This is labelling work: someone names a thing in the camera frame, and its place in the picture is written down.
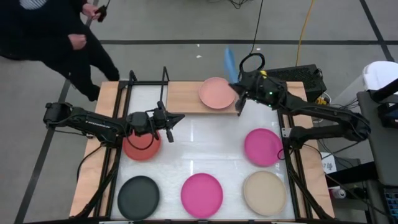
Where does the person's hand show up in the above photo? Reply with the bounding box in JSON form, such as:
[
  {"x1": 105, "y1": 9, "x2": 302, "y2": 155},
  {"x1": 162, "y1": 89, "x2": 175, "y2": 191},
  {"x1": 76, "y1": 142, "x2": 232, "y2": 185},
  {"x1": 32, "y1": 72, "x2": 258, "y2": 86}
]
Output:
[
  {"x1": 81, "y1": 2, "x2": 102, "y2": 20},
  {"x1": 67, "y1": 33, "x2": 88, "y2": 51}
]

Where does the grey cart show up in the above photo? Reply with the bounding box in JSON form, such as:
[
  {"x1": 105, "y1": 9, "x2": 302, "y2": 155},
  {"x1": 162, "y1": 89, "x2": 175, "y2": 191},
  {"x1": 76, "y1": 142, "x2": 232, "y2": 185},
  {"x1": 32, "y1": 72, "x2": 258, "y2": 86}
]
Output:
[{"x1": 356, "y1": 89, "x2": 398, "y2": 187}]

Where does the blue plastic plate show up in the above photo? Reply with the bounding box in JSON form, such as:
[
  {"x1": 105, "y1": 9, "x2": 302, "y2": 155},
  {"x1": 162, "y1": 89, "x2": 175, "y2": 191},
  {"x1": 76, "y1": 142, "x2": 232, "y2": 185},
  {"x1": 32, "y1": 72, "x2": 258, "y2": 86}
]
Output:
[{"x1": 223, "y1": 46, "x2": 239, "y2": 84}]

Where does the black computer case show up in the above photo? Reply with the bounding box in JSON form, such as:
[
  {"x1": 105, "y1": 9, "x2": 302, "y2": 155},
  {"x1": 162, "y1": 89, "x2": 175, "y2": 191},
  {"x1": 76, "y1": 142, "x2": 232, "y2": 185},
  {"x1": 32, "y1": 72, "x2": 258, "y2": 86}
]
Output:
[{"x1": 266, "y1": 63, "x2": 328, "y2": 104}]

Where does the black handheld device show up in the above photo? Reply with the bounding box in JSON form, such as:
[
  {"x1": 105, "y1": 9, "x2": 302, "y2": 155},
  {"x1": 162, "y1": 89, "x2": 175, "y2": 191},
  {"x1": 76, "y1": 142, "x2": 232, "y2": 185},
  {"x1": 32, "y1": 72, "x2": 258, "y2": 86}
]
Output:
[{"x1": 96, "y1": 4, "x2": 109, "y2": 23}]

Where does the magenta plastic plate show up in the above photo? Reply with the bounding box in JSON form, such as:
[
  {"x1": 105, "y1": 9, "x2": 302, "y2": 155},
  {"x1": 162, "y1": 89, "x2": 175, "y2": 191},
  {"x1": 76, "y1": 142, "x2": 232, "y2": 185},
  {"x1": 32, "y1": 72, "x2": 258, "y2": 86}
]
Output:
[
  {"x1": 180, "y1": 172, "x2": 224, "y2": 219},
  {"x1": 244, "y1": 128, "x2": 284, "y2": 167}
]

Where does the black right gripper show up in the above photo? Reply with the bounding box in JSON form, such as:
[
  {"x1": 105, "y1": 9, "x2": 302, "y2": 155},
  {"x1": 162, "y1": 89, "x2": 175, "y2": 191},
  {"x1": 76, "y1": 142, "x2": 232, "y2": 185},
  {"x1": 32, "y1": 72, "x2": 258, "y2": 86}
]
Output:
[{"x1": 228, "y1": 70, "x2": 285, "y2": 117}]

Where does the salmon pink plastic plate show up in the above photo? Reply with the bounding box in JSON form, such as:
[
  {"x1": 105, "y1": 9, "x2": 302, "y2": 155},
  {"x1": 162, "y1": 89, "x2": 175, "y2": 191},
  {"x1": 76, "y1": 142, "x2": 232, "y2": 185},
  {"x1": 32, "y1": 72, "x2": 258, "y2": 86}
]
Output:
[{"x1": 198, "y1": 77, "x2": 237, "y2": 110}]

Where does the white plastic object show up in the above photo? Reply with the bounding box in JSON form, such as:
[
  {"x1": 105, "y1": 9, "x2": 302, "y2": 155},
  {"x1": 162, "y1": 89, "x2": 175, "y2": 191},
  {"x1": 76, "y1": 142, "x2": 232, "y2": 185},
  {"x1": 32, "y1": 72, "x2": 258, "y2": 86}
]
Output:
[{"x1": 362, "y1": 60, "x2": 398, "y2": 95}]

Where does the black floor cable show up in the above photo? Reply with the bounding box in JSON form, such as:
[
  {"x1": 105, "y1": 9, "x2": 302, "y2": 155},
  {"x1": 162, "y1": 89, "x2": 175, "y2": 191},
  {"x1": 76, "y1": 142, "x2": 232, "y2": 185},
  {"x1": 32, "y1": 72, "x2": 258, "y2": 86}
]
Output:
[{"x1": 249, "y1": 0, "x2": 265, "y2": 54}]

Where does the wooden shelf board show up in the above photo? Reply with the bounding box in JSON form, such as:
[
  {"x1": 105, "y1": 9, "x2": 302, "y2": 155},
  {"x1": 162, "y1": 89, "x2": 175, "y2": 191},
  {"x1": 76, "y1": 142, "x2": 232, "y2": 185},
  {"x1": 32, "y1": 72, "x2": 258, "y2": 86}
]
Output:
[{"x1": 165, "y1": 81, "x2": 243, "y2": 115}]

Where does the black plastic plate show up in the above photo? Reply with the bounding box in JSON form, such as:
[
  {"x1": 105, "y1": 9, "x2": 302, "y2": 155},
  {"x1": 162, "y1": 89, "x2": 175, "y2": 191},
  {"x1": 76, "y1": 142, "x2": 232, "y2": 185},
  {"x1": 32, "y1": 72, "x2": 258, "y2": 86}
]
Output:
[{"x1": 117, "y1": 175, "x2": 160, "y2": 222}]

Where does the orange plastic plate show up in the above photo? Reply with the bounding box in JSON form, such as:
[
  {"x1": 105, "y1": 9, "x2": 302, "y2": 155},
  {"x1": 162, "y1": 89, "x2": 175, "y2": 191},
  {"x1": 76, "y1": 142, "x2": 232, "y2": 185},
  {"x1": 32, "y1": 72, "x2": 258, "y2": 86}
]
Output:
[{"x1": 122, "y1": 130, "x2": 162, "y2": 162}]

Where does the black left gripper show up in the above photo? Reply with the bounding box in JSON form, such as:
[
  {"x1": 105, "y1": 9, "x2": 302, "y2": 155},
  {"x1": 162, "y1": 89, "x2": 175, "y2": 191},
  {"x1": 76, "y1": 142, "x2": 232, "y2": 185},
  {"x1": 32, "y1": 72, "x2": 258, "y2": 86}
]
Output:
[{"x1": 126, "y1": 107, "x2": 186, "y2": 144}]

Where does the white paper label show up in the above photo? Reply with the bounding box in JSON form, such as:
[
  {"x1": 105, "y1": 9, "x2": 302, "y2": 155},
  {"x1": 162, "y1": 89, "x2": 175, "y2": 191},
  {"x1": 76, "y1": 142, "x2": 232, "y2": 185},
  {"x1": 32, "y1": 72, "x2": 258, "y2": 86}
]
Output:
[{"x1": 321, "y1": 151, "x2": 338, "y2": 175}]

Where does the person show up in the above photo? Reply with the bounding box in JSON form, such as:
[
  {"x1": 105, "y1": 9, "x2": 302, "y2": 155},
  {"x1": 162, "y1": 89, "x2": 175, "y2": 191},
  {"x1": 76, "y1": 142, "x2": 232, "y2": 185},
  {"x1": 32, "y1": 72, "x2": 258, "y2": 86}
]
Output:
[{"x1": 0, "y1": 0, "x2": 121, "y2": 102}]

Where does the black metal table frame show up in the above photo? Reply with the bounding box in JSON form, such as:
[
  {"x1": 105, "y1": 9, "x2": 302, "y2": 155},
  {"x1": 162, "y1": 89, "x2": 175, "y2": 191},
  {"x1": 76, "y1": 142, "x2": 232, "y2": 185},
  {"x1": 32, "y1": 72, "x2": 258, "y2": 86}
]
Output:
[{"x1": 73, "y1": 66, "x2": 335, "y2": 224}]

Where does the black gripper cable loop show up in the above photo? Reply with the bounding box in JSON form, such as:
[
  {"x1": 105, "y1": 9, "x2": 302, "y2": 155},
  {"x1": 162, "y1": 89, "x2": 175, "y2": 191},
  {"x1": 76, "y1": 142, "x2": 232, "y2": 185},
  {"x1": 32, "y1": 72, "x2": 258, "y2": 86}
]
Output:
[
  {"x1": 125, "y1": 130, "x2": 157, "y2": 151},
  {"x1": 238, "y1": 52, "x2": 266, "y2": 80}
]

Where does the beige plastic plate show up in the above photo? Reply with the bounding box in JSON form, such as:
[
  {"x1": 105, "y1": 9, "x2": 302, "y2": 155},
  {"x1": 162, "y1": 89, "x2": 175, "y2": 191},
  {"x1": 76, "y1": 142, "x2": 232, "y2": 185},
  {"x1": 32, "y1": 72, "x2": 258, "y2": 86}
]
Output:
[{"x1": 243, "y1": 170, "x2": 288, "y2": 217}]

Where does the yellow cable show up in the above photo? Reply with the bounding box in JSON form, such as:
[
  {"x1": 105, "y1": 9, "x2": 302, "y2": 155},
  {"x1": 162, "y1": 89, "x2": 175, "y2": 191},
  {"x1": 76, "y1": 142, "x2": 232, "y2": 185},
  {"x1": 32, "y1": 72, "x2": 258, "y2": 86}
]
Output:
[{"x1": 295, "y1": 0, "x2": 317, "y2": 67}]

